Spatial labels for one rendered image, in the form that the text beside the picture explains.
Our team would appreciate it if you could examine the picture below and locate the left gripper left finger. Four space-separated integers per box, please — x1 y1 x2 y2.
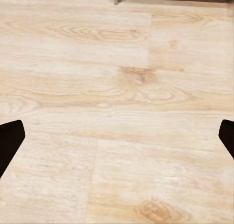
0 120 25 178

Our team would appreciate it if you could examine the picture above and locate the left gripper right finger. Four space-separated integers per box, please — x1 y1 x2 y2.
218 120 234 159

